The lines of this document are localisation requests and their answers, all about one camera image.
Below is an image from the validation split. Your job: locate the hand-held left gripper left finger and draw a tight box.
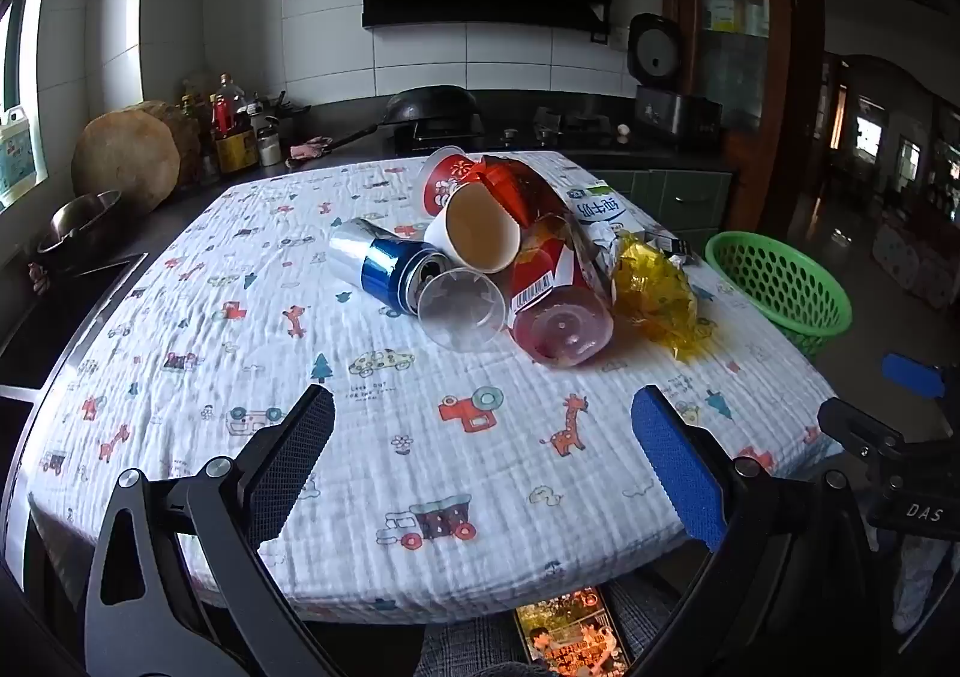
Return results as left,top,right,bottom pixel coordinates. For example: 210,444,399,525
82,383,338,677

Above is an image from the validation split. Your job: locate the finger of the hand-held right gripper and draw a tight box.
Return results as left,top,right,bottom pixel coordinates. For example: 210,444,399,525
881,351,947,402
817,398,905,472

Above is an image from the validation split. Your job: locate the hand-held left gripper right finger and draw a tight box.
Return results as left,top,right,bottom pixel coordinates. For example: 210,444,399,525
630,384,893,677

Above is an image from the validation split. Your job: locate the green plastic basket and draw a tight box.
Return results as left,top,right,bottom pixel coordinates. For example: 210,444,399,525
703,230,854,357

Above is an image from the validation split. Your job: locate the red plastic bottle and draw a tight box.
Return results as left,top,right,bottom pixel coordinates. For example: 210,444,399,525
506,212,617,369

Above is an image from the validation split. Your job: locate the yellow plastic wrapper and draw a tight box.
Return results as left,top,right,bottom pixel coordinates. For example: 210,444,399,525
611,230,702,367

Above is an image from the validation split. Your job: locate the blue and silver can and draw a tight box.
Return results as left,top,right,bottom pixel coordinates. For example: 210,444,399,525
328,218,451,318

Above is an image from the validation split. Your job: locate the clear plastic cup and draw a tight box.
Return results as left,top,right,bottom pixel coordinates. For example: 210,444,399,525
416,268,507,353

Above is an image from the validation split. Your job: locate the white milk carton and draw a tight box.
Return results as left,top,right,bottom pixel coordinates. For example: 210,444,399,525
566,180,638,258

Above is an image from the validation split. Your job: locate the white paper cup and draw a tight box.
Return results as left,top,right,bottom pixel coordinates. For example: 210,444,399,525
424,180,522,274

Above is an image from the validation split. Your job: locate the red printed cup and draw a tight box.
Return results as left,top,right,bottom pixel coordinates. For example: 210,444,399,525
418,146,488,219

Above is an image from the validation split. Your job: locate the red soda can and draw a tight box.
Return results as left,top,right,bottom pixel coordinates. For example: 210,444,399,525
480,154,560,228

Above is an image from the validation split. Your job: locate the person's right forearm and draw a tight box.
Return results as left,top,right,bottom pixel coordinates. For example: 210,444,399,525
889,534,960,648

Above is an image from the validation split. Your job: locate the white printed blanket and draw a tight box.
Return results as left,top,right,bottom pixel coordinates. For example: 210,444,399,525
26,150,845,625

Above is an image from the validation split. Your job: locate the smartphone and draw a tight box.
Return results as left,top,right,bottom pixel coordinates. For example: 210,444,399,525
514,585,631,667

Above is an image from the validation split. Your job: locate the green kitchen cabinet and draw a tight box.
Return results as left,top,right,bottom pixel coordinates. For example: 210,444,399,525
577,168,734,234

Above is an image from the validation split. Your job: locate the metal bowl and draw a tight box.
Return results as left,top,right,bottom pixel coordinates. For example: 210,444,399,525
37,189,125,256

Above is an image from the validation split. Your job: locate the round wooden chopping block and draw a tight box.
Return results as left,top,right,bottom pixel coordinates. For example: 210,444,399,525
71,101,200,219

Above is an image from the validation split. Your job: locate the wooden glass door cabinet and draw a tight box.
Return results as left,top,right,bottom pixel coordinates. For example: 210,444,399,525
660,0,826,235

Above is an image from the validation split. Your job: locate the black gas stove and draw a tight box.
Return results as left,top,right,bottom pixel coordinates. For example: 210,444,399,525
390,114,623,157

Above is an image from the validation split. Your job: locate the black rice cooker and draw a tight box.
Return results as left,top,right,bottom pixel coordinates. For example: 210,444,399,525
626,13,725,149

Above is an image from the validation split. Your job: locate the black wok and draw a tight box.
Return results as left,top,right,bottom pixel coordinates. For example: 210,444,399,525
330,86,481,149

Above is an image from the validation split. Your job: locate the window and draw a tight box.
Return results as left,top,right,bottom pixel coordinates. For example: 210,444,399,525
0,0,57,205

